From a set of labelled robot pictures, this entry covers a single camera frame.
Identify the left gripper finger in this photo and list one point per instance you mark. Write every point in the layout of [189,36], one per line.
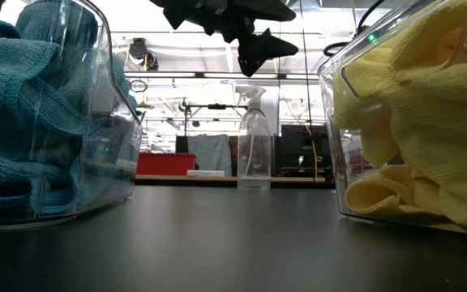
[260,50]
[270,11]

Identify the black background stand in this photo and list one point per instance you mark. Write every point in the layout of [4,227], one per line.
[217,106]

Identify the clear spray bottle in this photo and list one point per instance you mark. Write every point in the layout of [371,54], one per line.
[254,142]

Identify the black cabinet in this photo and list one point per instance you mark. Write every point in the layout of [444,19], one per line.
[294,150]

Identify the clear plastic basket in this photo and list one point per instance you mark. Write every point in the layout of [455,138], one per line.
[108,101]
[326,162]

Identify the white flat box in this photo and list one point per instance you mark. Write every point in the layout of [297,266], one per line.
[205,173]

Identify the red bin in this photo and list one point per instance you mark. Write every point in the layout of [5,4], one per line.
[164,164]

